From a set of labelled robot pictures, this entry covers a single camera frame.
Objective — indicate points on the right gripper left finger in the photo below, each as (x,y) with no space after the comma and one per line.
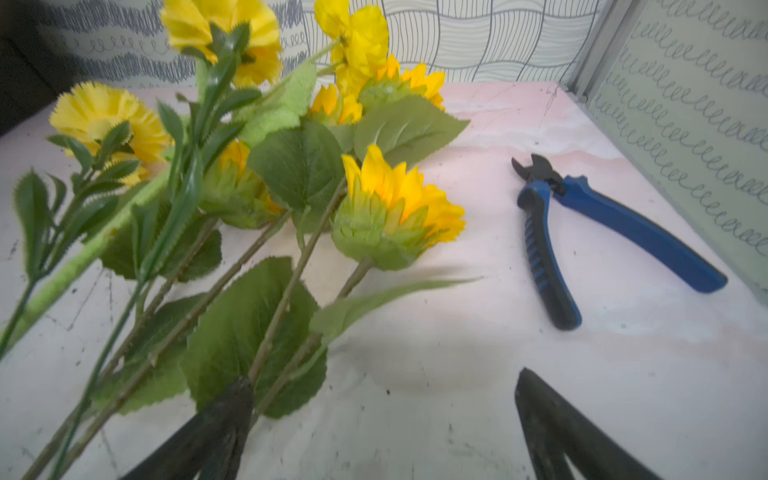
(210,445)

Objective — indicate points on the double sunflower stem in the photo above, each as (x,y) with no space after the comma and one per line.
(400,111)

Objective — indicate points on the black plastic toolbox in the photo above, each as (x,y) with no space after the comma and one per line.
(31,75)

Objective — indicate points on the yellow poppy flower stem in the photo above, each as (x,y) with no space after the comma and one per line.
(358,44)

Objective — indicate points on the sunflower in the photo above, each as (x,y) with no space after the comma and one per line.
(387,220)
(162,357)

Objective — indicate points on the yellow carnation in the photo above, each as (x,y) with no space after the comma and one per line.
(116,139)
(238,43)

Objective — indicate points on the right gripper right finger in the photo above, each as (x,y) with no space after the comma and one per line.
(561,440)

